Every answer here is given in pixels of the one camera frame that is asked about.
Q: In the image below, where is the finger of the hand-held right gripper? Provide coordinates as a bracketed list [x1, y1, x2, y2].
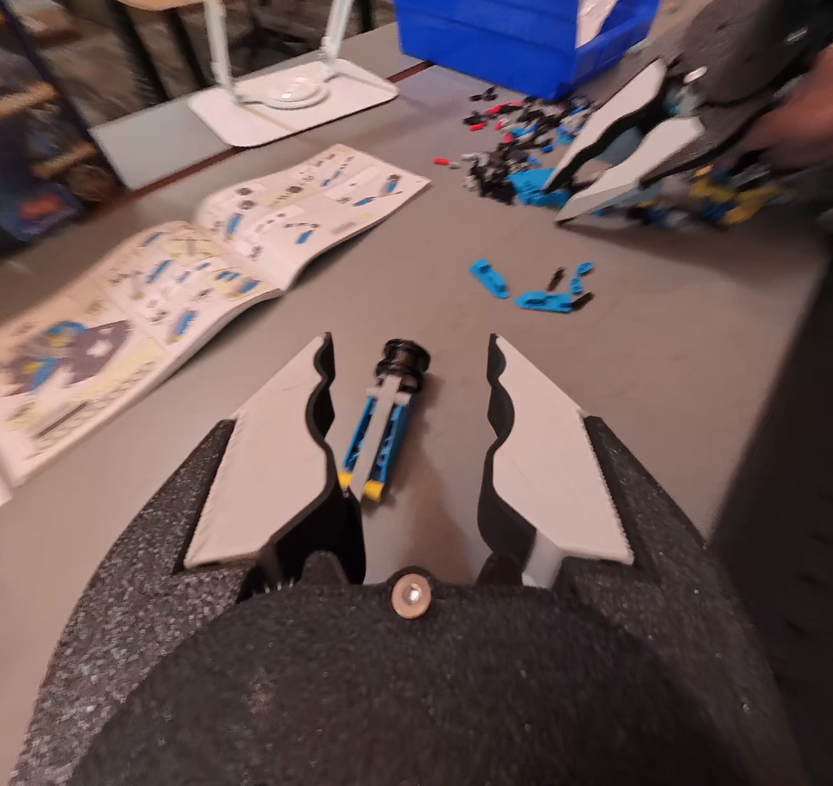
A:
[541, 57, 670, 193]
[553, 115, 707, 224]

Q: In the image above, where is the dark blue toy box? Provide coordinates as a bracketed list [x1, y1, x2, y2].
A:
[0, 0, 121, 256]

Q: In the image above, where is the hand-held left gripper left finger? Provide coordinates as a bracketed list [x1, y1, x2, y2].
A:
[184, 332, 367, 588]

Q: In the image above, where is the black wheel blue beam assembly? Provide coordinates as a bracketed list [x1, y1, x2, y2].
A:
[337, 338, 432, 503]

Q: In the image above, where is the person's right hand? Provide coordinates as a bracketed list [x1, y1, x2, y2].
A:
[742, 47, 833, 170]

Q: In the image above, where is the open instruction booklet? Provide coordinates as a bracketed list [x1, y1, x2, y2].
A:
[0, 143, 432, 487]

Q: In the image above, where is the blue plastic bin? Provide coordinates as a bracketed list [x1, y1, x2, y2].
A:
[388, 0, 672, 102]

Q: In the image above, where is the pile of small building pieces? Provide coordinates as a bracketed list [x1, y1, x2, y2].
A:
[463, 86, 791, 230]

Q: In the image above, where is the white folding stand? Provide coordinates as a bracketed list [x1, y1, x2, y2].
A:
[161, 0, 400, 148]

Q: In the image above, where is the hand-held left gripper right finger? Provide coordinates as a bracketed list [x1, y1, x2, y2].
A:
[477, 333, 635, 588]

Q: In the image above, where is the person's dark grey jacket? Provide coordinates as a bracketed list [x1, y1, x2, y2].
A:
[706, 239, 833, 786]

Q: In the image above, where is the blue angled panel piece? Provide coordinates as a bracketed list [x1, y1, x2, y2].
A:
[469, 259, 510, 300]
[513, 289, 575, 313]

